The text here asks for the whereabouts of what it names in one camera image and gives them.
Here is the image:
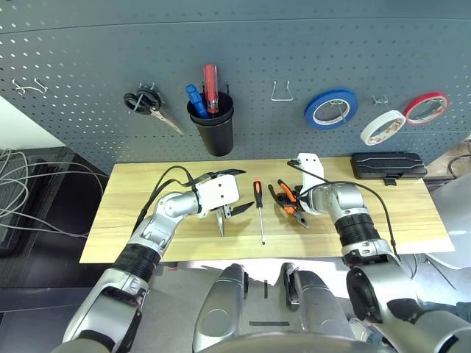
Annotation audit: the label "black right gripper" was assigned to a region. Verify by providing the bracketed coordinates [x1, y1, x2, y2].
[274, 185, 306, 214]

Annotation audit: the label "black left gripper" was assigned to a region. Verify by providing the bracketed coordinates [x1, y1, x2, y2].
[191, 168, 255, 221]

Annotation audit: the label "orange black screwdriver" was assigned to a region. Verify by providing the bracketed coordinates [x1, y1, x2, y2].
[252, 178, 266, 246]

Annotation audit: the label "orange black pliers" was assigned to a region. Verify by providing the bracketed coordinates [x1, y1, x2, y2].
[267, 179, 311, 229]

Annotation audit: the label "red handled scissors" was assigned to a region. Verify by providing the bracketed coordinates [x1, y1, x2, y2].
[215, 207, 226, 238]

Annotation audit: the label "white tape roll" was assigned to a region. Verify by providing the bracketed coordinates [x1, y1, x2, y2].
[359, 109, 407, 146]

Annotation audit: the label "grey metal pegboard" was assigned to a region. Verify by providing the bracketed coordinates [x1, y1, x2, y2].
[0, 0, 471, 176]

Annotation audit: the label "black plastic cup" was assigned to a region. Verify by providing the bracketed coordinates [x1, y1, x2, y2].
[186, 90, 236, 157]

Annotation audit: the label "blue tape roll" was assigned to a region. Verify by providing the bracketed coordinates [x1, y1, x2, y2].
[304, 87, 359, 130]

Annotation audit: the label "black plastic tool case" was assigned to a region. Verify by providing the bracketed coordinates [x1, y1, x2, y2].
[350, 151, 428, 187]

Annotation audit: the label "silver robot right leg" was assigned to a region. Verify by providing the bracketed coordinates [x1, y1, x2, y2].
[281, 263, 354, 353]

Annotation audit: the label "silver robot leg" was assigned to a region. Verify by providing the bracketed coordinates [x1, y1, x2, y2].
[193, 263, 247, 353]
[281, 263, 354, 353]

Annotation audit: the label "silver robot left leg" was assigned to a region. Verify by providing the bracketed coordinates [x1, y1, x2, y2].
[193, 263, 247, 353]

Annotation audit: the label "grey robot torso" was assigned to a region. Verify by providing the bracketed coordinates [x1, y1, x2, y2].
[204, 330, 391, 353]

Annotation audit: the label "white grey sneaker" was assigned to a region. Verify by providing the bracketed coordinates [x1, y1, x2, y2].
[349, 318, 380, 343]

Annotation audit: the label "red tape roll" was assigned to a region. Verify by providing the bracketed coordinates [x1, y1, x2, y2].
[403, 91, 452, 126]

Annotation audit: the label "black equipment case furniture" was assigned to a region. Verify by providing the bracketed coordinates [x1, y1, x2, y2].
[0, 146, 122, 288]

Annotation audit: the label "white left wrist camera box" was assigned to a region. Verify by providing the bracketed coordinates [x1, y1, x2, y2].
[194, 174, 241, 218]

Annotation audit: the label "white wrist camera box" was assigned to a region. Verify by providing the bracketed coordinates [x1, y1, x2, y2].
[297, 152, 325, 193]
[194, 174, 241, 218]

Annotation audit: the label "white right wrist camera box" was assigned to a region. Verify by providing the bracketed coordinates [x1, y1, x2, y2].
[297, 152, 325, 193]

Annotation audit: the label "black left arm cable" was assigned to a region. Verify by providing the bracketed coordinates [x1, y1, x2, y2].
[132, 165, 196, 243]

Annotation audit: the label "wide wire pegboard hook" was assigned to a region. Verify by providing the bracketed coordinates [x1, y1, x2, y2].
[270, 79, 294, 102]

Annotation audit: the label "blue handled screwdriver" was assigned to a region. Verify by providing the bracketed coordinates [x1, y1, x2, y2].
[185, 84, 210, 119]

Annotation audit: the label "red handled screwdriver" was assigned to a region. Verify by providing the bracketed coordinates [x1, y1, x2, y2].
[202, 64, 219, 114]

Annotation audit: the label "black handled scissors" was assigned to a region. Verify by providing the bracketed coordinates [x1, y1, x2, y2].
[123, 83, 184, 136]

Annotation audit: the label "grey cable bundle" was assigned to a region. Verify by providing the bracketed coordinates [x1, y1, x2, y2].
[0, 148, 110, 240]

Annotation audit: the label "double wire pegboard hook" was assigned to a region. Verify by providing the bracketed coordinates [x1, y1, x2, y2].
[12, 76, 49, 96]

